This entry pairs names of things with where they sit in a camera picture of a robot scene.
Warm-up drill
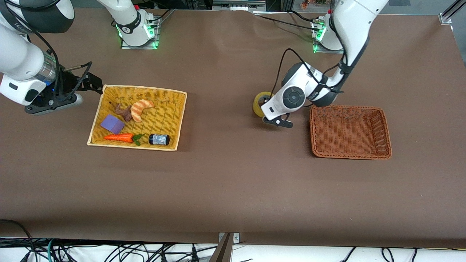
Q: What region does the yellow woven basket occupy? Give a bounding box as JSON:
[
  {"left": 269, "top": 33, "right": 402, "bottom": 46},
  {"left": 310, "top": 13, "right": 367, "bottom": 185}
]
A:
[{"left": 87, "top": 84, "right": 188, "bottom": 151}]

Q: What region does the small jar black lid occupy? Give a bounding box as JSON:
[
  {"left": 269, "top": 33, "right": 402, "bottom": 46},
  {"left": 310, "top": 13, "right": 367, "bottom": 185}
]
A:
[{"left": 149, "top": 134, "right": 170, "bottom": 146}]

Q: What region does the orange toy carrot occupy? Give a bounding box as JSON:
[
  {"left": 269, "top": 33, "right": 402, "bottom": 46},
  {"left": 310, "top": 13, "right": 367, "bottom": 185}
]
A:
[{"left": 103, "top": 133, "right": 145, "bottom": 147}]

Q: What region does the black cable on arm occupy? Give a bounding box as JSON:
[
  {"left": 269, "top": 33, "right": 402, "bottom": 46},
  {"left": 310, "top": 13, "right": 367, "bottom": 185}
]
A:
[
  {"left": 2, "top": 0, "right": 92, "bottom": 104},
  {"left": 271, "top": 48, "right": 350, "bottom": 97}
]

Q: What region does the aluminium frame profile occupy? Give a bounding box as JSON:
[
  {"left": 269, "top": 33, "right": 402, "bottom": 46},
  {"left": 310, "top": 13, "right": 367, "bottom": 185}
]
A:
[{"left": 438, "top": 0, "right": 466, "bottom": 25}]

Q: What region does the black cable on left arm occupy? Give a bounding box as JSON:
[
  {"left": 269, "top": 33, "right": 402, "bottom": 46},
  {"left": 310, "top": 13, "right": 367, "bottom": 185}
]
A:
[{"left": 271, "top": 48, "right": 350, "bottom": 97}]

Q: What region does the brown wicker basket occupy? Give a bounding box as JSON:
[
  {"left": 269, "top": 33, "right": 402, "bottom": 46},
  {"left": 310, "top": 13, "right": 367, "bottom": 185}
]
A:
[{"left": 309, "top": 105, "right": 392, "bottom": 160}]

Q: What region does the black cable to right base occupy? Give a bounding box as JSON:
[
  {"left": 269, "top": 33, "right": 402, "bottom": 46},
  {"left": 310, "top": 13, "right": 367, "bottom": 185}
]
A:
[{"left": 147, "top": 9, "right": 176, "bottom": 29}]

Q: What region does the aluminium frame rail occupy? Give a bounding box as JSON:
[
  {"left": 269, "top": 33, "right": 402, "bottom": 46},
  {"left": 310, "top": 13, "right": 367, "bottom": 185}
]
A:
[{"left": 212, "top": 0, "right": 267, "bottom": 11}]

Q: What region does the purple foam cube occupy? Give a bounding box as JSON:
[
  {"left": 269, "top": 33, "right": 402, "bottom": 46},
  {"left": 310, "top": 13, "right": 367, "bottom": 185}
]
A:
[{"left": 100, "top": 114, "right": 125, "bottom": 134}]

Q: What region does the dark table leg beam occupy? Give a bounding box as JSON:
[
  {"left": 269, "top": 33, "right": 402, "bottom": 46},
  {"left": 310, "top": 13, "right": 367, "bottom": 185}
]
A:
[{"left": 208, "top": 233, "right": 234, "bottom": 262}]

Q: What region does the black cable to left base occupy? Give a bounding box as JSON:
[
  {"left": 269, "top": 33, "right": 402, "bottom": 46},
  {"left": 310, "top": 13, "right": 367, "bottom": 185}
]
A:
[{"left": 254, "top": 10, "right": 318, "bottom": 32}]

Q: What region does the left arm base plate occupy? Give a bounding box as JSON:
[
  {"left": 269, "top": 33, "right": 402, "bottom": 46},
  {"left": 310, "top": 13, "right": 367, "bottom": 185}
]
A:
[{"left": 311, "top": 18, "right": 344, "bottom": 54}]

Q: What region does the clear packing tape roll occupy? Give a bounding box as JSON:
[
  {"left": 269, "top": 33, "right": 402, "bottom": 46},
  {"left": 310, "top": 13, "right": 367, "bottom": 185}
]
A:
[{"left": 253, "top": 91, "right": 274, "bottom": 118}]

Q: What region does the striped toy croissant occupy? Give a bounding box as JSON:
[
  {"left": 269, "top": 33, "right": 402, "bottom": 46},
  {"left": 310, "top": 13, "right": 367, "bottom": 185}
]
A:
[{"left": 131, "top": 99, "right": 155, "bottom": 123}]

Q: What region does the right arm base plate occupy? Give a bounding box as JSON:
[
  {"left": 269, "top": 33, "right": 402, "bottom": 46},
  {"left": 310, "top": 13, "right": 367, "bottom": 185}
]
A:
[{"left": 120, "top": 15, "right": 161, "bottom": 50}]

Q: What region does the brown toy lion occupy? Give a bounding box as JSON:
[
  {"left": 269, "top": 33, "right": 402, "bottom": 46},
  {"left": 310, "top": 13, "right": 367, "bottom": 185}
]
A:
[{"left": 109, "top": 102, "right": 133, "bottom": 123}]

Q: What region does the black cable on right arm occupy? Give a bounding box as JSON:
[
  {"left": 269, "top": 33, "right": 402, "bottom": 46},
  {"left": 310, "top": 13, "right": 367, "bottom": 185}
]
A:
[{"left": 2, "top": 0, "right": 92, "bottom": 104}]

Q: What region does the black cable to base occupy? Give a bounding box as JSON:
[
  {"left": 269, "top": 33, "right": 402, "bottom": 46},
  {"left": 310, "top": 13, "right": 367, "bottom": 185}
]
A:
[
  {"left": 147, "top": 9, "right": 176, "bottom": 29},
  {"left": 254, "top": 10, "right": 318, "bottom": 32}
]

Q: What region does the brown table cover sheet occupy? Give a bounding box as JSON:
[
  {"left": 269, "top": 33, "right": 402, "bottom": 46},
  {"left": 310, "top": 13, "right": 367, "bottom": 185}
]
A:
[{"left": 0, "top": 8, "right": 466, "bottom": 249}]

